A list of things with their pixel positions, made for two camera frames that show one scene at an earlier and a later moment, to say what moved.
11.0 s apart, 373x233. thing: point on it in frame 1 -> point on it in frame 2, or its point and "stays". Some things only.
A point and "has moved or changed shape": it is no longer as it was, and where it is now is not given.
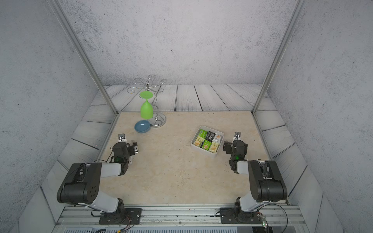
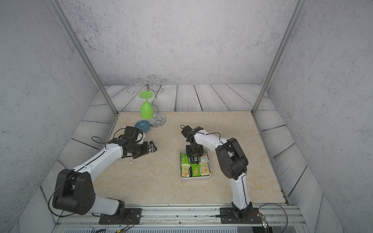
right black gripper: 228,145 -> 199,154
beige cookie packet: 213,147 has moved or changed shape
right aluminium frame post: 299,7 stays
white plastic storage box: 207,141 has moved or changed shape
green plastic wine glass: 146,109 stays
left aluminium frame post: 59,11 stays
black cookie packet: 210,136 has moved or changed shape
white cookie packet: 216,138 has moved or changed shape
